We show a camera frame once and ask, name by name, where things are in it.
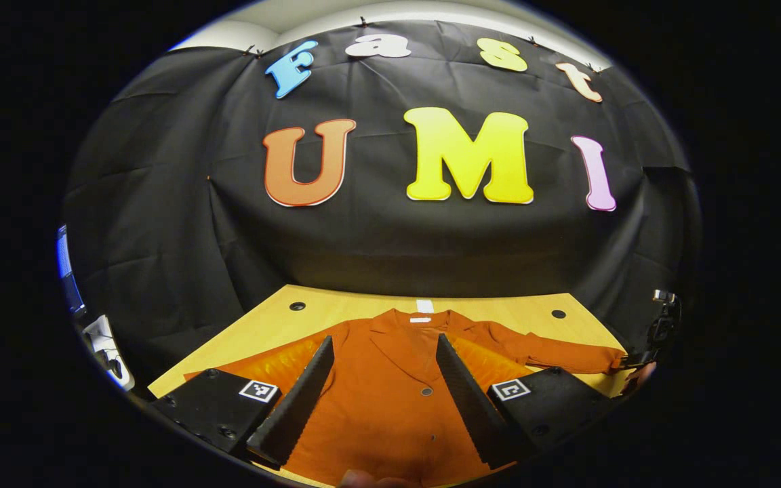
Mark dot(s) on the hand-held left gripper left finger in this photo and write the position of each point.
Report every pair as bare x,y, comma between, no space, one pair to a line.
295,407

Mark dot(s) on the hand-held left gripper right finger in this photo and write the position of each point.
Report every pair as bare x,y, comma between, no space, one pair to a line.
472,407

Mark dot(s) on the orange button shirt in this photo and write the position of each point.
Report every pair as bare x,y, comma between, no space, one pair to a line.
390,393

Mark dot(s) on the white tape label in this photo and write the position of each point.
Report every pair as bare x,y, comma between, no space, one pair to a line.
425,306

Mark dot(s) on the black backdrop cloth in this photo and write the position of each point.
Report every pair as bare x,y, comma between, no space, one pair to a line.
377,251

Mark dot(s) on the white side desk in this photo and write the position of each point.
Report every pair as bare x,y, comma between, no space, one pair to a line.
99,332

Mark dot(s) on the computer monitor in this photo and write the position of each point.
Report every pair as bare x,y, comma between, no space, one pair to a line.
65,264

